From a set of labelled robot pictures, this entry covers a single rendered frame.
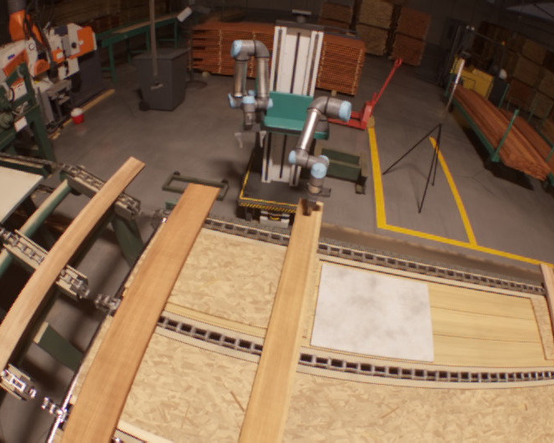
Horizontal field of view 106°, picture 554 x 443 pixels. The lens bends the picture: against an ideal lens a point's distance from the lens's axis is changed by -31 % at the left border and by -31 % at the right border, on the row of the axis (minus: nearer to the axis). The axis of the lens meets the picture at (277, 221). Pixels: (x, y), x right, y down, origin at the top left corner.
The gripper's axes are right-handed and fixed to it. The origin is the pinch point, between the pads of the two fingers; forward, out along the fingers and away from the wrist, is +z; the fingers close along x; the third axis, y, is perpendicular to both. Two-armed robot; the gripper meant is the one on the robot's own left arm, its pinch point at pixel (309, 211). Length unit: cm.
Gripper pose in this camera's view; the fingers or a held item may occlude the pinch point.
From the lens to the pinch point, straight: 172.6
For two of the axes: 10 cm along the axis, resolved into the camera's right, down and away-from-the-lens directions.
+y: -9.8, -2.1, 0.8
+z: -0.9, 7.0, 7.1
